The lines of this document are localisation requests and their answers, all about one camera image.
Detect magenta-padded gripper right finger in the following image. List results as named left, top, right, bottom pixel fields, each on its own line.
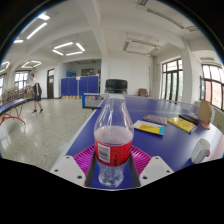
left=128, top=145, right=175, bottom=188

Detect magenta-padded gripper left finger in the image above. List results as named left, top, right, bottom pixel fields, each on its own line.
left=50, top=143, right=98, bottom=188

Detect clear red-labelled drink bottle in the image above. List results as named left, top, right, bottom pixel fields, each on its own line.
left=93, top=78, right=135, bottom=188

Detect blue and yellow book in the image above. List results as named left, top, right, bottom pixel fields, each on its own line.
left=133, top=119, right=166, bottom=136

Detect grey patterned notebook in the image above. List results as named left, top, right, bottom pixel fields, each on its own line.
left=142, top=113, right=168, bottom=126

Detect grey blue-framed barrier panel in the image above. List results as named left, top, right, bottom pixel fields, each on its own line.
left=81, top=92, right=108, bottom=110

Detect white mug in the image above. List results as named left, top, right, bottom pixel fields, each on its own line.
left=190, top=138, right=212, bottom=165

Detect brown armchair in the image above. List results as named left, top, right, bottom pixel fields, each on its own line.
left=137, top=87, right=150, bottom=98

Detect blue folding partition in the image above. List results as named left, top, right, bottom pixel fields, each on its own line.
left=60, top=75, right=100, bottom=98

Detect brown cardboard box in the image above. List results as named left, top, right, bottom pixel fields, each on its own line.
left=198, top=99, right=213, bottom=129

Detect person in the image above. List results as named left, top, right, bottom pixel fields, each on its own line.
left=29, top=73, right=45, bottom=115

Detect dark brown door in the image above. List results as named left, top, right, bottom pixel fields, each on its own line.
left=46, top=68, right=55, bottom=100

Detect black-framed glass door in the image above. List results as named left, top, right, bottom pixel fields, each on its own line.
left=160, top=58, right=184, bottom=103

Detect beige cabinet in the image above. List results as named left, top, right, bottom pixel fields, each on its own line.
left=211, top=107, right=224, bottom=135

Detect red-legged table tennis table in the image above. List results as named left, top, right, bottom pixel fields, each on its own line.
left=0, top=96, right=34, bottom=127

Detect shelf unit with books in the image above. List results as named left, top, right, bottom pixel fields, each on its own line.
left=0, top=85, right=34, bottom=106

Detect small bright window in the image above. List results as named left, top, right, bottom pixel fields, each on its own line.
left=13, top=70, right=31, bottom=92

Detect black-framed large window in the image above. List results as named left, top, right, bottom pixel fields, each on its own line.
left=199, top=63, right=224, bottom=111

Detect ceiling air conditioner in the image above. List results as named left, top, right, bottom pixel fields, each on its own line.
left=122, top=37, right=162, bottom=57

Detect ceiling lights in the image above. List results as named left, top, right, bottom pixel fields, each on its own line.
left=0, top=12, right=86, bottom=73

